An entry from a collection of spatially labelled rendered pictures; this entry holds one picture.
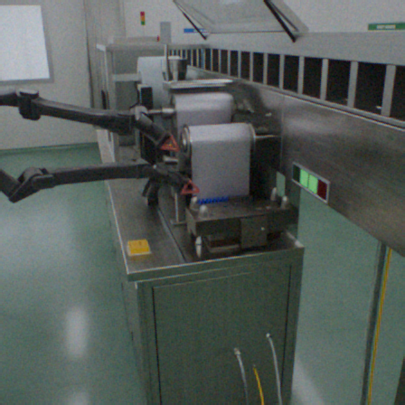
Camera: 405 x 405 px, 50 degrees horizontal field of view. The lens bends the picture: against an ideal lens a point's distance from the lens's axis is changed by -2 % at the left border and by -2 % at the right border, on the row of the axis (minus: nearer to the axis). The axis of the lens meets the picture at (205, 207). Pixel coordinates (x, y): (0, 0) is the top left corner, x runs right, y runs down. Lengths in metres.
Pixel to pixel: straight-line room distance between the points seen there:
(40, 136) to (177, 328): 5.91
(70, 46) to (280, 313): 5.94
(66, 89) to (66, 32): 0.83
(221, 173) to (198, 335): 0.63
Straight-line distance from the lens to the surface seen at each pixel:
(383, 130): 1.16
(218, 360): 1.82
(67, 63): 7.14
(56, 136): 7.29
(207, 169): 1.70
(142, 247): 1.61
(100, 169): 1.53
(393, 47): 1.15
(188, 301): 1.62
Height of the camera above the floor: 1.64
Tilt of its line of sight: 22 degrees down
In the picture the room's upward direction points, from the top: 1 degrees counter-clockwise
